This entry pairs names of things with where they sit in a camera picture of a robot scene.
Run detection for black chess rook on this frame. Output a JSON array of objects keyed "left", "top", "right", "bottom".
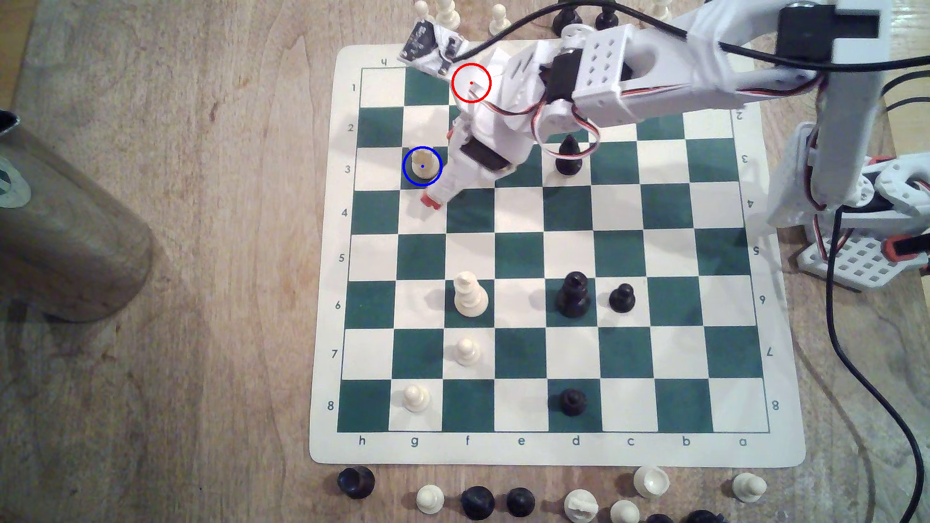
[{"left": 337, "top": 465, "right": 376, "bottom": 500}]

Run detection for camera circuit board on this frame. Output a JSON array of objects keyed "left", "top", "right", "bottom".
[{"left": 398, "top": 20, "right": 469, "bottom": 77}]

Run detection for white chess rook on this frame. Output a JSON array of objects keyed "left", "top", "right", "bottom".
[{"left": 633, "top": 465, "right": 671, "bottom": 499}]

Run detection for black chess queen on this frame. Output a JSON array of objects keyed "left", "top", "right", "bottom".
[{"left": 551, "top": 3, "right": 584, "bottom": 39}]

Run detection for black chess bishop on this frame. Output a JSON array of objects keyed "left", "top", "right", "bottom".
[{"left": 555, "top": 134, "right": 584, "bottom": 176}]

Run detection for white chess knight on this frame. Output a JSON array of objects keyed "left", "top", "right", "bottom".
[
  {"left": 564, "top": 489, "right": 600, "bottom": 523},
  {"left": 407, "top": 149, "right": 439, "bottom": 186}
]

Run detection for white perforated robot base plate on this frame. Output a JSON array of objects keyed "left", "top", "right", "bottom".
[{"left": 799, "top": 227, "right": 930, "bottom": 293}]

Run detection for white chess king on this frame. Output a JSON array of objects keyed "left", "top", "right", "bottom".
[{"left": 452, "top": 275, "right": 490, "bottom": 319}]

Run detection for brown wooden cylinder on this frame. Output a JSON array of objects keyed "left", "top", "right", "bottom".
[{"left": 0, "top": 109, "right": 155, "bottom": 324}]

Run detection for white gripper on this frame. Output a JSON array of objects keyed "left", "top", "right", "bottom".
[{"left": 420, "top": 44, "right": 555, "bottom": 212}]

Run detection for red black white servo wires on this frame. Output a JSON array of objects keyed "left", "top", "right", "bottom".
[{"left": 534, "top": 98, "right": 603, "bottom": 159}]

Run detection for green and white chess mat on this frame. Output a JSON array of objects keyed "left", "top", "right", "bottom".
[{"left": 309, "top": 44, "right": 807, "bottom": 469}]

